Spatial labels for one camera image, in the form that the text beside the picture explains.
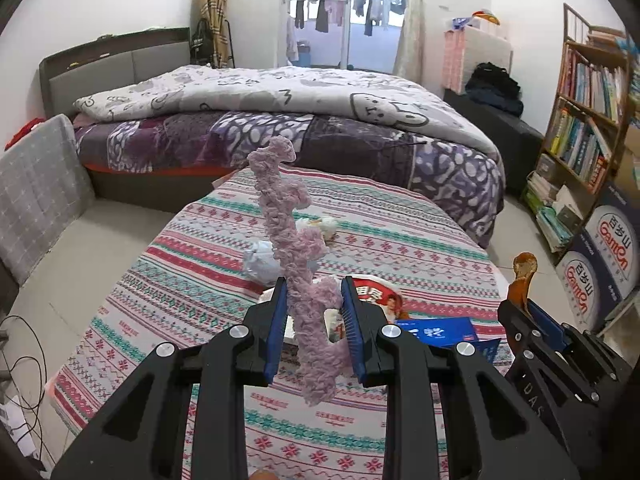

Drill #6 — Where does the brown cardboard box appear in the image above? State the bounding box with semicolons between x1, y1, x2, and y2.
611;122;640;198

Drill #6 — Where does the pile of dark clothes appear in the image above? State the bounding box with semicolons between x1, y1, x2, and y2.
465;62;525;116

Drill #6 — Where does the hanging laundry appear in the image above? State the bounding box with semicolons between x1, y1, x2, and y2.
286;0;407;61

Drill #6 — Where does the purple patterned bed sheet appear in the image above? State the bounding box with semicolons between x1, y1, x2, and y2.
74;110;507;250

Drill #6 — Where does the black hanging bag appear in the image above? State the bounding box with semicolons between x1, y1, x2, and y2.
189;18;215;64

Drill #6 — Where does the cartoon cat quilt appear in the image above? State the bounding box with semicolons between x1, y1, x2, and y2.
72;64;501;161

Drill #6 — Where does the red cloth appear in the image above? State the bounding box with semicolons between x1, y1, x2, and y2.
5;117;47;152

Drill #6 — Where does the grey checked cushion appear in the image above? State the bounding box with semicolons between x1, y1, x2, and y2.
0;113;97;287

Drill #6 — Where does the red white instant noodle cup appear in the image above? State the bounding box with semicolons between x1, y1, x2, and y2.
324;274;407;348

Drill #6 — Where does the grey upholstered bed frame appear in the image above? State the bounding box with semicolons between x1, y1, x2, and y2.
39;27;241;216

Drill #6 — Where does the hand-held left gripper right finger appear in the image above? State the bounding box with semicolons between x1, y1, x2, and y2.
340;275;581;480

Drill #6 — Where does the plaid coat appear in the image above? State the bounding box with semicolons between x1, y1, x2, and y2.
200;0;230;68

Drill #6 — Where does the striped patterned table cloth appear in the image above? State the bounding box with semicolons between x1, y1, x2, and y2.
50;166;516;480

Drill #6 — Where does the brown snack wrapper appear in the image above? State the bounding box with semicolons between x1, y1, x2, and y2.
507;251;539;312

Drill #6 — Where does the row of shelf books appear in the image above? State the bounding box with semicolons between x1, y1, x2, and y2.
545;35;628;186

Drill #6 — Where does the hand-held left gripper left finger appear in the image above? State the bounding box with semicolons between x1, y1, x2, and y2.
50;276;290;480

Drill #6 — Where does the white tissue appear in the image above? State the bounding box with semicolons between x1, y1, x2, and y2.
243;240;321;282

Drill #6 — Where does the blue white water carton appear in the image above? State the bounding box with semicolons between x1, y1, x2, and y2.
554;247;623;333
575;194;640;333

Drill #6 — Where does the pink white checked cabinet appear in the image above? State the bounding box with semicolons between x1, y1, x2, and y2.
442;24;514;95

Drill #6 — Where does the white balcony door frame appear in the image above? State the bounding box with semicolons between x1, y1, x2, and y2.
276;0;353;68

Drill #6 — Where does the blue paper box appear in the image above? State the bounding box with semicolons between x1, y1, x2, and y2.
395;317;504;362

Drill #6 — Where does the wooden bookshelf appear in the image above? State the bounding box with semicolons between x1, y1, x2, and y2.
522;2;638;256

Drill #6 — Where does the pile of floor books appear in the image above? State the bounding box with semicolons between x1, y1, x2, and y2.
522;170;587;255

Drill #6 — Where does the black storage bench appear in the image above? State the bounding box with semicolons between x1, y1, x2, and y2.
442;87;546;196

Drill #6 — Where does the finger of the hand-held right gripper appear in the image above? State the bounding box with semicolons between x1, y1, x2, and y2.
528;301;634;407
497;299;540;373

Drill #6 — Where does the cream curtain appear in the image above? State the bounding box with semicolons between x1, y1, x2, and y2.
392;0;429;86

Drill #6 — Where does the black floor cable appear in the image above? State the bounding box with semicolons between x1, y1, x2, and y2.
0;314;53;463

